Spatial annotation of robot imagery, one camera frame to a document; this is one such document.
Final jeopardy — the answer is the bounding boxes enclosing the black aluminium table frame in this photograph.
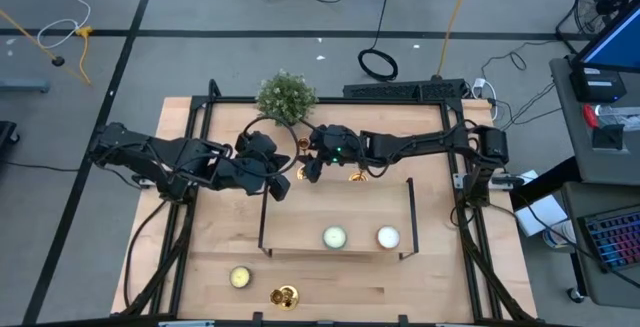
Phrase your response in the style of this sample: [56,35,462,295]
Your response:
[119,79,539,327]

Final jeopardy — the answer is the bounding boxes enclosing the grey rolling cart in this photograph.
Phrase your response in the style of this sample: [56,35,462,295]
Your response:
[559,181,640,309]

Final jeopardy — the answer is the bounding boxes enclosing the red handled tool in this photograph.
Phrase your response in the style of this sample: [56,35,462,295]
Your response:
[582,103,600,129]

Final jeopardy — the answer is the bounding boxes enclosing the white floor cable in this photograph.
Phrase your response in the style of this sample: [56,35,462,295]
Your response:
[35,0,92,51]

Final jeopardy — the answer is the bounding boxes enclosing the grey desk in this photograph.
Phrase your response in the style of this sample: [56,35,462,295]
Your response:
[548,55,640,187]

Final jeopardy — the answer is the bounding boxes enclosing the tall gold candlestick holder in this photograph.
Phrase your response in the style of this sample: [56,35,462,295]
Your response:
[295,137,311,181]

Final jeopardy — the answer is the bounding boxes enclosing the white power adapter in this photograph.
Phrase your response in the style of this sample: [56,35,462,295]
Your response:
[469,77,500,122]

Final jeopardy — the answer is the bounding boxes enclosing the black desktop holder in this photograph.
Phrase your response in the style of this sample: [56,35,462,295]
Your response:
[591,123,625,151]

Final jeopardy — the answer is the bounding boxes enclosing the potted green plant black pot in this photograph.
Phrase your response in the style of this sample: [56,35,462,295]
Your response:
[254,70,319,129]

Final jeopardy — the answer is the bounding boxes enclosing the white candle patterned tin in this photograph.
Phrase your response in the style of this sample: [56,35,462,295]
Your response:
[375,225,401,251]

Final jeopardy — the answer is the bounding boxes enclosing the wooden riser shelf black legs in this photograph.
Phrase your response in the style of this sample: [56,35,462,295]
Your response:
[258,176,420,261]

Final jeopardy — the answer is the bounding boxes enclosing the yellow candle dark floral tin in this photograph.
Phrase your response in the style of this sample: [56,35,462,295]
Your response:
[229,265,252,289]

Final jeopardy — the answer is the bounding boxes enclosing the black label printer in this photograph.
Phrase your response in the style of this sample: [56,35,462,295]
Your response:
[568,64,627,104]

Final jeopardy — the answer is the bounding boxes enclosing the coiled black floor cable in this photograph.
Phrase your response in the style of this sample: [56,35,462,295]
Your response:
[356,0,400,83]

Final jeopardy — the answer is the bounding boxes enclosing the clear plastic bottle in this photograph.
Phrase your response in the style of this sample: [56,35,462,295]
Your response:
[597,104,640,132]

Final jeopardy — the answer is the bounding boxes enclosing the grey metal cart base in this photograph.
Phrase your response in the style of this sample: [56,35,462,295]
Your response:
[0,77,50,93]

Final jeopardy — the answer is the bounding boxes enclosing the short gold candlestick holder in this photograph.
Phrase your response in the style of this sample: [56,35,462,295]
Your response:
[269,284,300,312]

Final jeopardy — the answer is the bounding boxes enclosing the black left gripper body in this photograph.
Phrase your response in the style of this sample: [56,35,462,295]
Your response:
[217,130,291,202]

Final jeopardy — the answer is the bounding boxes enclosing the computer monitor blue screen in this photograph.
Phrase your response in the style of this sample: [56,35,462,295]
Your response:
[572,0,640,74]

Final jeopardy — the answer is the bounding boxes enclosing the white cardboard box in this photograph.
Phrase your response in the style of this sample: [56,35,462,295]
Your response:
[512,169,569,238]

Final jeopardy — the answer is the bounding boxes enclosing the pale green candle teal tin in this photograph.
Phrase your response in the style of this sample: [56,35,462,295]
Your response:
[322,225,349,251]

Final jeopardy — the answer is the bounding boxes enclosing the black perforated power box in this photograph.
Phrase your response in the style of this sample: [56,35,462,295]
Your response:
[342,77,469,102]

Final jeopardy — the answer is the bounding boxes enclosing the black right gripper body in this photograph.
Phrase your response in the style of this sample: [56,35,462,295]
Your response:
[303,125,331,184]

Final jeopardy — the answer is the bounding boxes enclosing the yellow extension cable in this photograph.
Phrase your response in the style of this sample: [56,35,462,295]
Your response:
[0,9,96,86]

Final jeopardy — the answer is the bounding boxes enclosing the thick yellow hanging cable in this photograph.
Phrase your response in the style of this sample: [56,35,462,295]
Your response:
[437,0,475,76]

